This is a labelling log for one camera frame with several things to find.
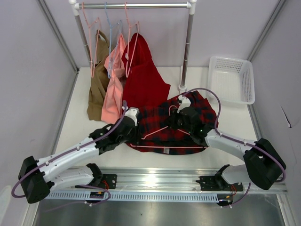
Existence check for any pink wire hanger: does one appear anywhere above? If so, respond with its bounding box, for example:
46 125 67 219
127 104 205 155

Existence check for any red plaid skirt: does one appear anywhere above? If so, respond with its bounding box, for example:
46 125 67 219
127 91 217 155

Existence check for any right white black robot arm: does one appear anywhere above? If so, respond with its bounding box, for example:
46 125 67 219
166 106 286 190

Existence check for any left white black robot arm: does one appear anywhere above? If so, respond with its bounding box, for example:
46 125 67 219
18 116 138 204

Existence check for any pink skirt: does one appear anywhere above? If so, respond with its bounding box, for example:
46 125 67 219
101 34 126 124

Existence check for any solid red skirt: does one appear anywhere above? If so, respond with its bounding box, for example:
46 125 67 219
122 33 170 108

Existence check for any brown skirt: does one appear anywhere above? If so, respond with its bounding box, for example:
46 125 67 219
87 30 110 121

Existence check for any pink hanger far left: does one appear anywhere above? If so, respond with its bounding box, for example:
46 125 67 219
81 2 101 78

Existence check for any pink hanger holding red skirt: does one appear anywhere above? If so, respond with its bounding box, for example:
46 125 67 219
124 1 140 78

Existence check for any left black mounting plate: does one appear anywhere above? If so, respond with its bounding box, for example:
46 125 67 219
98 174 117 190

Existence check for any black mounting plate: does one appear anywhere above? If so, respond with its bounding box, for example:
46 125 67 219
195 176 244 192
98 174 117 190

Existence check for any white plastic basket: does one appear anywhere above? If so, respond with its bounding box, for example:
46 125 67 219
207 56 255 105

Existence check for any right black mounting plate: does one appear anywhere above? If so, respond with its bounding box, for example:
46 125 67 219
195 176 244 192

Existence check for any metal clothes rack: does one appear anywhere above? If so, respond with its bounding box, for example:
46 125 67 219
69 0 197 93

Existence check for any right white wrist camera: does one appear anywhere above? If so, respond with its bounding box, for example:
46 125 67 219
177 95 191 113

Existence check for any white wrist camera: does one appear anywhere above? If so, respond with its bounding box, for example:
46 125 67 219
177 95 191 113
122 106 139 126

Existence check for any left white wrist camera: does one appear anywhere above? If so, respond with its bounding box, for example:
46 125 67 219
122 106 139 126

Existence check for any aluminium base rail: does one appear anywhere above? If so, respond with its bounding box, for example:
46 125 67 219
45 168 288 205

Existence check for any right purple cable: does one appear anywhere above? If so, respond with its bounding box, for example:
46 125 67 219
181 87 287 208

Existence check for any blue wire hanger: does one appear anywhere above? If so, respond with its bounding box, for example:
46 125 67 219
104 2 122 79

